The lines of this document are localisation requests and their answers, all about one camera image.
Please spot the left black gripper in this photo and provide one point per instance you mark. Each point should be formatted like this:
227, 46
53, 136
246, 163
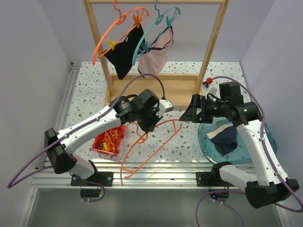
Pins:
147, 128

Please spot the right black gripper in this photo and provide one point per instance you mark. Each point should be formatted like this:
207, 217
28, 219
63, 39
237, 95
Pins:
200, 101

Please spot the navy underwear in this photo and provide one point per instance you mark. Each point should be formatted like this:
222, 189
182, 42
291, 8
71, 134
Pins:
224, 139

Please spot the pink underwear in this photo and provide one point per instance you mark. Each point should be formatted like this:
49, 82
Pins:
154, 61

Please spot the teal hanger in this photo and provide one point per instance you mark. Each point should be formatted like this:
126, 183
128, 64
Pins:
171, 12

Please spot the teal clip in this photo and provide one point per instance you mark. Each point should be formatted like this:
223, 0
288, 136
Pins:
143, 48
169, 21

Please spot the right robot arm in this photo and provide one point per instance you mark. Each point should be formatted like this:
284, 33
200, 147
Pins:
271, 183

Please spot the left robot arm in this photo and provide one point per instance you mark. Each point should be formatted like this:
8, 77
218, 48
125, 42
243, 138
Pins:
146, 109

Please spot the black underwear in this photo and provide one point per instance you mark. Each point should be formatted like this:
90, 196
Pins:
121, 56

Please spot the yellow clip on left hanger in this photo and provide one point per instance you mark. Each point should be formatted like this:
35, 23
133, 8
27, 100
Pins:
111, 43

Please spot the orange clip on left hanger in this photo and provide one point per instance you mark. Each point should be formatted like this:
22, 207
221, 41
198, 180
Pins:
137, 21

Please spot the wooden clothes rack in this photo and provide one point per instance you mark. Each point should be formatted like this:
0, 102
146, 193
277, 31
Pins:
176, 87

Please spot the red bin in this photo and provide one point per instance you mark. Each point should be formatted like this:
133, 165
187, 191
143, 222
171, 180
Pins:
109, 142

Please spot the blue transparent tray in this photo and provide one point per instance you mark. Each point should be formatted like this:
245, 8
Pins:
238, 156

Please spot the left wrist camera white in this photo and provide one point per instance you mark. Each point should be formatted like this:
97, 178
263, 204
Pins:
165, 106

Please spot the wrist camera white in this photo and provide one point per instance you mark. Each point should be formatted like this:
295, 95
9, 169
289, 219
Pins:
208, 85
165, 106

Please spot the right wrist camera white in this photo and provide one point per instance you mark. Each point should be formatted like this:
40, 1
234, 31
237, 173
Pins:
208, 85

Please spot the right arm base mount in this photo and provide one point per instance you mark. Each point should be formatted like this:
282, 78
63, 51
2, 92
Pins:
208, 178

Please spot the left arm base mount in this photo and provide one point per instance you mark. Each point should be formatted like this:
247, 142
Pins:
101, 178

